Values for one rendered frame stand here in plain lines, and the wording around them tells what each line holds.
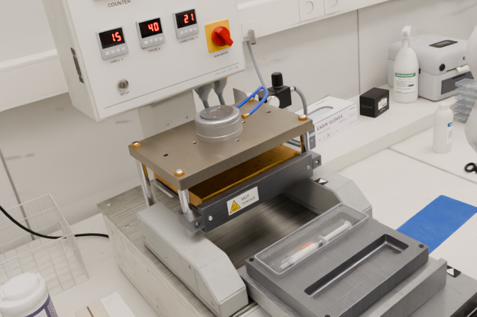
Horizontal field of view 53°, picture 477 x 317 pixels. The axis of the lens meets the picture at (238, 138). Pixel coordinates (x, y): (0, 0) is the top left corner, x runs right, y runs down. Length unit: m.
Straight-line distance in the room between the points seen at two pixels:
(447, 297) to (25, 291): 0.68
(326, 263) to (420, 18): 1.45
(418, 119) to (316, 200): 0.78
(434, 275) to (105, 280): 0.73
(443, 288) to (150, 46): 0.59
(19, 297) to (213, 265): 0.39
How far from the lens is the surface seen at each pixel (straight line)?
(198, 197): 0.75
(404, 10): 1.94
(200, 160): 0.74
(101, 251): 1.24
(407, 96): 1.71
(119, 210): 1.02
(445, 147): 1.48
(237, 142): 0.78
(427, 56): 1.70
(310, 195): 0.89
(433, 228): 1.18
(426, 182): 1.35
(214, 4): 0.93
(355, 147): 1.42
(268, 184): 0.79
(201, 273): 0.70
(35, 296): 0.95
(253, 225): 0.89
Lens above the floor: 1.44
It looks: 25 degrees down
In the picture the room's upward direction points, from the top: 8 degrees counter-clockwise
